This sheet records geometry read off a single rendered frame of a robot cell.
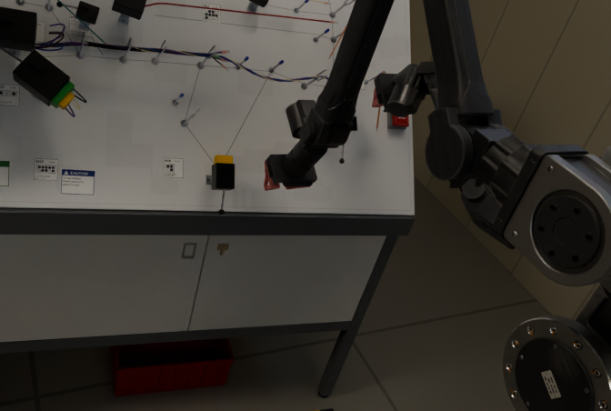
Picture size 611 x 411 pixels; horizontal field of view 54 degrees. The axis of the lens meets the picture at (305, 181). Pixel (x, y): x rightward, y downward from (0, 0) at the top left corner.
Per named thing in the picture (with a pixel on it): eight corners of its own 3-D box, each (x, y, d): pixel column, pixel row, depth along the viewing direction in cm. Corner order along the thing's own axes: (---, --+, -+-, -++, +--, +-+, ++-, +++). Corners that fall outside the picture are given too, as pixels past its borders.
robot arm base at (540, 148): (497, 235, 74) (542, 152, 68) (458, 196, 79) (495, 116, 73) (545, 229, 78) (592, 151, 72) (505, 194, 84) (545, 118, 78)
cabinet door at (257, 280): (352, 323, 199) (391, 229, 179) (188, 333, 177) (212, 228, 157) (349, 316, 201) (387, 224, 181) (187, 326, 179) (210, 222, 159)
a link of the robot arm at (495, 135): (498, 147, 75) (528, 146, 77) (450, 108, 82) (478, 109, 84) (469, 206, 79) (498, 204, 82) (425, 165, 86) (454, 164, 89)
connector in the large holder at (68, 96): (67, 85, 132) (68, 80, 128) (79, 93, 132) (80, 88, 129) (50, 104, 130) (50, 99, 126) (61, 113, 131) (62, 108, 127)
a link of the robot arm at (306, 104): (312, 134, 112) (351, 134, 116) (297, 82, 116) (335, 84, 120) (285, 164, 121) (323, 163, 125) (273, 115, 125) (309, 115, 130)
